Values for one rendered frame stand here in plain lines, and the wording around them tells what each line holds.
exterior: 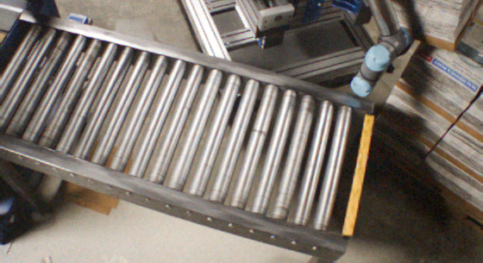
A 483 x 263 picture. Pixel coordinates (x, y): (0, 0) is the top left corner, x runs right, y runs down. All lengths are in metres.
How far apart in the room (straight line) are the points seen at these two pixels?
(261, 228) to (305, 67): 1.17
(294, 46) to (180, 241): 1.11
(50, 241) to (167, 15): 1.42
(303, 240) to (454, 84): 0.84
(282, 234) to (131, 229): 1.01
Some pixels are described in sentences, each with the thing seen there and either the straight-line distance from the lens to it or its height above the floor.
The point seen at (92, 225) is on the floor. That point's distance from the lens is 2.36.
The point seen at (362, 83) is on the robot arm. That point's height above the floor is 0.88.
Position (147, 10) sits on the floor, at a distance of 2.96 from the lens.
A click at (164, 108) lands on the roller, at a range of 1.64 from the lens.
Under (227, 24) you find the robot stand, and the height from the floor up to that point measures 0.21.
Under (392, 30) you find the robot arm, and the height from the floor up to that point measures 1.01.
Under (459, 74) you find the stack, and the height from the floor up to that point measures 0.83.
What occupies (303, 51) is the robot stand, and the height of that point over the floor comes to 0.21.
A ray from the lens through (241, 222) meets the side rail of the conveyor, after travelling 1.48.
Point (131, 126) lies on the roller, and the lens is 1.62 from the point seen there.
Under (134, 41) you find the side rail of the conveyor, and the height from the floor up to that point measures 0.80.
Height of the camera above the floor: 2.21
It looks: 62 degrees down
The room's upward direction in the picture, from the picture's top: 8 degrees clockwise
